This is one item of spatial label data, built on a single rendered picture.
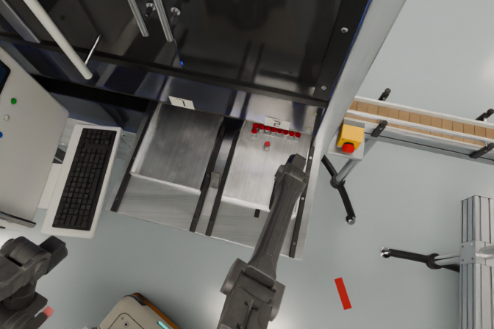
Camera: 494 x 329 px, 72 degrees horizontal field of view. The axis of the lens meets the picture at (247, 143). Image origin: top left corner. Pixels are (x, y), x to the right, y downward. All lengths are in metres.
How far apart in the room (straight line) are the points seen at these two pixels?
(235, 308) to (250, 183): 0.66
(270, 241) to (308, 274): 1.35
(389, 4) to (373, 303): 1.73
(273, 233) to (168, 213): 0.56
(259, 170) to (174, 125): 0.37
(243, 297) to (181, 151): 0.76
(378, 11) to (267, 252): 0.51
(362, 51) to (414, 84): 1.91
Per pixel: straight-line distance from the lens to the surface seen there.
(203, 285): 2.08
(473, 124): 1.47
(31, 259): 0.81
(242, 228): 1.20
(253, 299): 0.66
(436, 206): 2.39
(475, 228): 1.81
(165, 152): 1.31
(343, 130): 1.18
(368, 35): 0.78
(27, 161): 1.42
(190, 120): 1.35
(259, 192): 1.22
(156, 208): 1.26
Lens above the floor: 2.06
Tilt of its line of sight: 67 degrees down
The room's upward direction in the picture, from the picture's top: 2 degrees counter-clockwise
